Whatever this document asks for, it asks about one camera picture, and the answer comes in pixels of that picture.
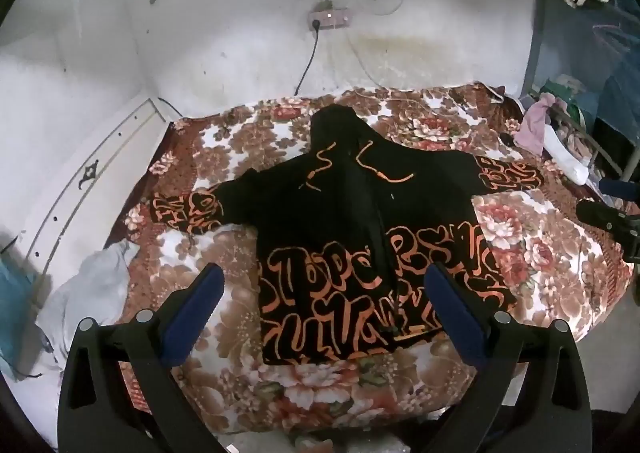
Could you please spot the light grey cloth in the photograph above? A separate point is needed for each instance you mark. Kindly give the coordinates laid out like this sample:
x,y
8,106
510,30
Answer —
x,y
90,288

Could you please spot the white bed headboard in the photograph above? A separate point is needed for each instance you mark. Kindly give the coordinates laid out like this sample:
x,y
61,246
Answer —
x,y
100,173

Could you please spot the white sock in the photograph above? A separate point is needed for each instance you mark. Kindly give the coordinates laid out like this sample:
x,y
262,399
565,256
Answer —
x,y
565,155

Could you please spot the green white cloth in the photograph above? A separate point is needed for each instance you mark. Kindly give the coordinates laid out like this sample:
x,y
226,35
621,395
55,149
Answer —
x,y
562,92

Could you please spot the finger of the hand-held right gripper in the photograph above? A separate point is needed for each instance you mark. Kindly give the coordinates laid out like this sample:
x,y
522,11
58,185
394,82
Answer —
x,y
607,220
620,188

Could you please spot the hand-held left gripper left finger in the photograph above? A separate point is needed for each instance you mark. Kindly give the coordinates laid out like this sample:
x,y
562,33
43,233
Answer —
x,y
195,318

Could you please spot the black hoodie with orange print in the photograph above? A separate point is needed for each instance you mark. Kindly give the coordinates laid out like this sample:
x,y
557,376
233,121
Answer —
x,y
350,193

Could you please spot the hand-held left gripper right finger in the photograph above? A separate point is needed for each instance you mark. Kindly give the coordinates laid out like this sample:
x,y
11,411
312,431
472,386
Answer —
x,y
457,318

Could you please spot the wall power strip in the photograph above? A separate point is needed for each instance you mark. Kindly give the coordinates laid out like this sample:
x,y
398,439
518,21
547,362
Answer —
x,y
327,19

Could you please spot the grey metal rack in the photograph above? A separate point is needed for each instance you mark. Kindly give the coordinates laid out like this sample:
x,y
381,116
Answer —
x,y
534,58

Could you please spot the teal cloth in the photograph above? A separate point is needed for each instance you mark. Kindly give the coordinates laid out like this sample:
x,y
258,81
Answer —
x,y
15,313

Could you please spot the small black object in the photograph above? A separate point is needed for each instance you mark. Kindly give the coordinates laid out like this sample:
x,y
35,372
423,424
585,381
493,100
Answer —
x,y
507,139

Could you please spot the blue cloth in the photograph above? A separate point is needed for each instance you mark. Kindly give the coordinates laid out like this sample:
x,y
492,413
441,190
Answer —
x,y
575,48

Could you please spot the floral blanket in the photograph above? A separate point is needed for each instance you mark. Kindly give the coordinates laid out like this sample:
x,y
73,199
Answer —
x,y
540,253

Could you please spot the pink cloth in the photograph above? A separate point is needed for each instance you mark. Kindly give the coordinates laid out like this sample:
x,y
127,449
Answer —
x,y
532,125

